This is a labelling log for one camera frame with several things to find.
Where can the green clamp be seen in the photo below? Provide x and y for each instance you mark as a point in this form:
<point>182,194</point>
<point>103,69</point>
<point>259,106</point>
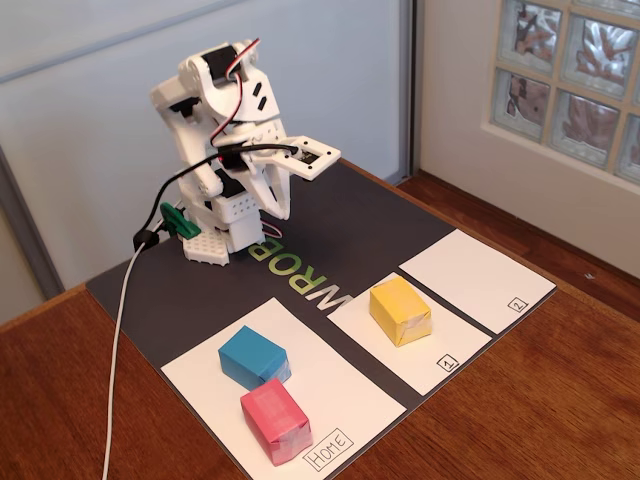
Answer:
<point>180,222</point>

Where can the white paper sheet marked one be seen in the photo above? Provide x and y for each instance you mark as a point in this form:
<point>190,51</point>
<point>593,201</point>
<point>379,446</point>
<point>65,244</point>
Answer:
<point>450,340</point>

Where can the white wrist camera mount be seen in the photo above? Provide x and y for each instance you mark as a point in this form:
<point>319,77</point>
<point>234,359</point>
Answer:
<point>320,160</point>

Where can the black printed mat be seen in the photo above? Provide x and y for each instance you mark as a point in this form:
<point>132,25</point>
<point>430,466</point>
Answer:
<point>350,225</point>

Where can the frosted sliding door panel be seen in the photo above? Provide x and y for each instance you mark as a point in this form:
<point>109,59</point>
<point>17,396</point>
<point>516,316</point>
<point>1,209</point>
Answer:
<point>325,75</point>

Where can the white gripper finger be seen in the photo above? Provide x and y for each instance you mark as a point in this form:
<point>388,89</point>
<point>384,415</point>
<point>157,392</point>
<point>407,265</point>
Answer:
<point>260,185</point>
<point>284,192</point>

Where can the white paper sheet marked two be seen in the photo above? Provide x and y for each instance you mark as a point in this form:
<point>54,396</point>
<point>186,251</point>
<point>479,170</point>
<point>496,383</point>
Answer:
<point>465,280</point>

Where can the glass block window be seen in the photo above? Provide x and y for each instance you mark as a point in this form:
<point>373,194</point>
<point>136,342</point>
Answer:
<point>575,75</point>

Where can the blue paper box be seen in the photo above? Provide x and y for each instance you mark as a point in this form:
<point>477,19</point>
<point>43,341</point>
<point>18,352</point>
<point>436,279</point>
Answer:
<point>250,357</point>

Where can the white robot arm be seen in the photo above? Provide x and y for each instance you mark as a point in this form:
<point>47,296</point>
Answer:
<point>192,100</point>

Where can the white paper sheet marked home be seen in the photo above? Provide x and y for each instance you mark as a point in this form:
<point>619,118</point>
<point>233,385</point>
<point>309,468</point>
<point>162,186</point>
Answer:
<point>340,395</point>

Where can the yellow paper box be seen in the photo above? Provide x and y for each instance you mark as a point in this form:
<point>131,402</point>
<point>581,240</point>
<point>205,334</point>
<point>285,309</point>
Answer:
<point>397,307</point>

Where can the red paper box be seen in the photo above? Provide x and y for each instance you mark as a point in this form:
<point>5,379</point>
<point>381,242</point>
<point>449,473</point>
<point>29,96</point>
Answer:
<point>275,420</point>

